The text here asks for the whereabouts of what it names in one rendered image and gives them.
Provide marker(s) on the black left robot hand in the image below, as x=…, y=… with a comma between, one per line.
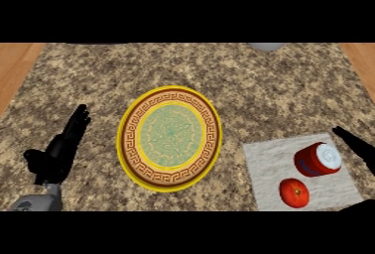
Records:
x=57, y=155

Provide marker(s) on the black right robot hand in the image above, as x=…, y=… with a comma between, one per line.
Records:
x=358, y=145

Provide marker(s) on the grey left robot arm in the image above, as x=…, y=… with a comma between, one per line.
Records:
x=38, y=200

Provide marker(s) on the red can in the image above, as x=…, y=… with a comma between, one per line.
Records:
x=314, y=160

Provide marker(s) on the white cloth placemat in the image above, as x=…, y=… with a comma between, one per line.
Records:
x=273, y=165

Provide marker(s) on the yellow green patterned plate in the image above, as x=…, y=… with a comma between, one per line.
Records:
x=169, y=138

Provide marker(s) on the red tomato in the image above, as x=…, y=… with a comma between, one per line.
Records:
x=294, y=193

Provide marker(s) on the pale grey rounded object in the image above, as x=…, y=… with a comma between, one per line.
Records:
x=265, y=46

